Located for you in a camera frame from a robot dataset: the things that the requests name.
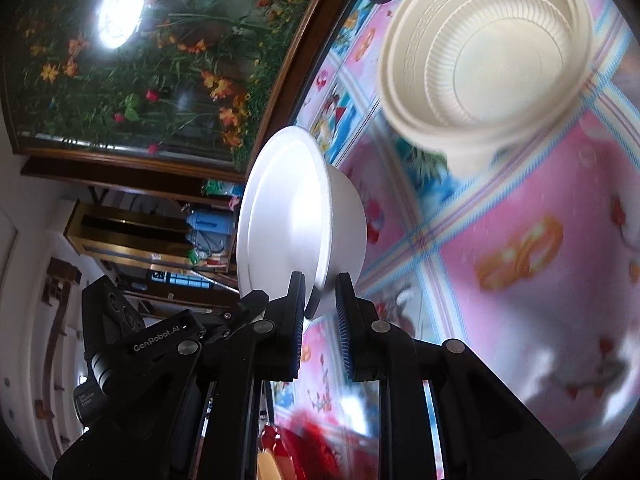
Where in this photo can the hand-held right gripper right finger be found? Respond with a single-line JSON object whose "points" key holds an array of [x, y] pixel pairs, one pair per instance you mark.
{"points": [[350, 345]]}

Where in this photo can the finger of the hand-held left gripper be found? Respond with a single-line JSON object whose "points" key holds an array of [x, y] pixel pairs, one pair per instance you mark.
{"points": [[242, 307]]}

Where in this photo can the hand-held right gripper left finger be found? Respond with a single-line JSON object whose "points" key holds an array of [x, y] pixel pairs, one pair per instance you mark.
{"points": [[292, 340]]}

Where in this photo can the white foam bowl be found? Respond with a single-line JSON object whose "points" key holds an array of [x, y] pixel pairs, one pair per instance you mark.
{"points": [[295, 220]]}

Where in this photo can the large red gold-rimmed plate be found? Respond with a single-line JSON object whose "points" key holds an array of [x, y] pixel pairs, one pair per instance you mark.
{"points": [[310, 450]]}

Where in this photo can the blue water jug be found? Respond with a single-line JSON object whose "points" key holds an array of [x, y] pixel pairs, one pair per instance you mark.
{"points": [[210, 225]]}

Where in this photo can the wooden cabinet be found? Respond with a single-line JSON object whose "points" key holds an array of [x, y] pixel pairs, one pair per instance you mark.
{"points": [[125, 240]]}

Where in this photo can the green white package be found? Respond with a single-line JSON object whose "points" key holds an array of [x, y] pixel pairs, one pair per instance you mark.
{"points": [[216, 187]]}

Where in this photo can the printed fruit pattern tablecloth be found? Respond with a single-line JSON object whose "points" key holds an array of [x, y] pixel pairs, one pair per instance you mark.
{"points": [[500, 260]]}

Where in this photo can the wooden wall ornament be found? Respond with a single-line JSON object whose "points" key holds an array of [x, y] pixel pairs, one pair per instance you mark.
{"points": [[55, 310]]}

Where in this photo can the framed flower wall painting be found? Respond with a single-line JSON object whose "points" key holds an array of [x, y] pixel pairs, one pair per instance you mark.
{"points": [[150, 60]]}

